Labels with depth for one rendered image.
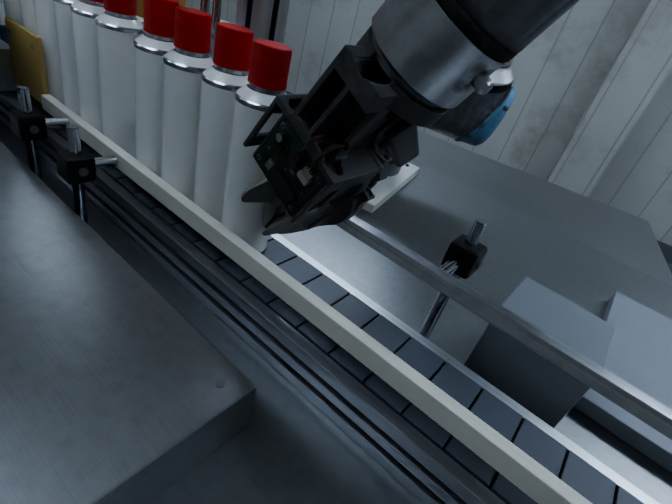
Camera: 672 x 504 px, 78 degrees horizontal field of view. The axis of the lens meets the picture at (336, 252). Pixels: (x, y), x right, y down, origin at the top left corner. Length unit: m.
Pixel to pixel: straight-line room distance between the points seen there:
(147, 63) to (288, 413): 0.37
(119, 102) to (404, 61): 0.41
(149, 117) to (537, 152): 3.39
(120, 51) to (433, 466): 0.52
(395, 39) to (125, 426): 0.28
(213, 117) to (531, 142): 3.38
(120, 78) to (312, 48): 3.65
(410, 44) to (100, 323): 0.30
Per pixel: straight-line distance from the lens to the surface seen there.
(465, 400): 0.39
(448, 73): 0.25
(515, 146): 3.71
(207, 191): 0.46
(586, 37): 3.63
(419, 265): 0.37
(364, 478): 0.37
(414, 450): 0.35
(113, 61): 0.58
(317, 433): 0.38
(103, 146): 0.59
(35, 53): 0.73
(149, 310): 0.38
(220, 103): 0.42
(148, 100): 0.51
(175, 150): 0.48
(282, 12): 0.60
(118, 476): 0.30
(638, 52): 3.48
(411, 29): 0.25
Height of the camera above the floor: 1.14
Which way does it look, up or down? 33 degrees down
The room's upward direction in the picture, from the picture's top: 17 degrees clockwise
